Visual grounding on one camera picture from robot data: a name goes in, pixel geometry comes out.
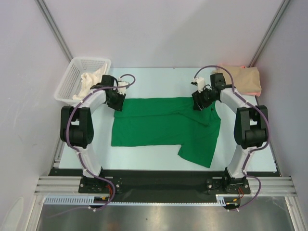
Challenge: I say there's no green t shirt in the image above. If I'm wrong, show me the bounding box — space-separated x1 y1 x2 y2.
111 97 221 168

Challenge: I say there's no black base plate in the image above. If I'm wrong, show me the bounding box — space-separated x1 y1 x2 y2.
78 170 123 194
205 177 251 195

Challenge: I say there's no purple cable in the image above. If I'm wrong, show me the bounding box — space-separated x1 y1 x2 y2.
47 73 137 218
192 64 271 212

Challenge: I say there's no cream t shirt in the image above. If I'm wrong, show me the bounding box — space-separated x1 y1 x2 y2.
73 64 108 100

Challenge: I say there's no right grey cable duct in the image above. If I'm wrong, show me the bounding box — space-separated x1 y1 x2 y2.
216 194 241 206

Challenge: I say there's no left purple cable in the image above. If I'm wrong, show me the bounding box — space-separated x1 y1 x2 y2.
47 73 137 218

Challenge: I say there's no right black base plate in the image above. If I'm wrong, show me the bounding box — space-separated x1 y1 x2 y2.
205 177 251 195

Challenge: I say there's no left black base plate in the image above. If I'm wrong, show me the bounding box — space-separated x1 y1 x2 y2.
78 170 123 194

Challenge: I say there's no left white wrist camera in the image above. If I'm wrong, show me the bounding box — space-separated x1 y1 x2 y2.
116 77 130 95

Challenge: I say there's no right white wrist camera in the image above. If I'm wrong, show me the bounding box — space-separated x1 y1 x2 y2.
191 77 205 93

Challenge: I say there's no grey cable duct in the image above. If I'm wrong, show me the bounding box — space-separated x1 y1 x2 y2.
45 195 109 205
216 194 241 206

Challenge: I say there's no left aluminium corner post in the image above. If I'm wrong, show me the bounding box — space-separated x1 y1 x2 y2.
35 0 74 62

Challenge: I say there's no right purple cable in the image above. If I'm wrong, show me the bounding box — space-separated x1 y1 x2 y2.
192 64 271 212

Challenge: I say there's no left grey cable duct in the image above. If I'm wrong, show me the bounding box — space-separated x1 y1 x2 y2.
45 195 109 205

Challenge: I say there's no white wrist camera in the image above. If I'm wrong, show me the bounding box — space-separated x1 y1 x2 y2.
116 77 130 95
191 77 205 93

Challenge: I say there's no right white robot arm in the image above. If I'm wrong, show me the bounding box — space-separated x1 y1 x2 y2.
191 73 270 193

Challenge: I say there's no right aluminium corner post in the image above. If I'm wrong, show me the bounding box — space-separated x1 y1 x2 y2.
248 0 293 67

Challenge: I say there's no aluminium front rail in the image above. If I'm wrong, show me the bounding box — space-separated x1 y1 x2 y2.
34 176 297 197

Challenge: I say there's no white plastic basket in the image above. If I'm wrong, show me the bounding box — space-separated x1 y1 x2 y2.
54 57 112 105

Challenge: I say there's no folded pink t shirt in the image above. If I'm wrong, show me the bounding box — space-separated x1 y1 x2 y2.
218 64 262 97

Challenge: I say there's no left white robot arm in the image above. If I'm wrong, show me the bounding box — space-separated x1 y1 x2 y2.
60 75 133 193

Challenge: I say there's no aluminium corner post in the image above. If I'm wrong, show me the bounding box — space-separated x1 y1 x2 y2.
248 0 293 67
35 0 74 62

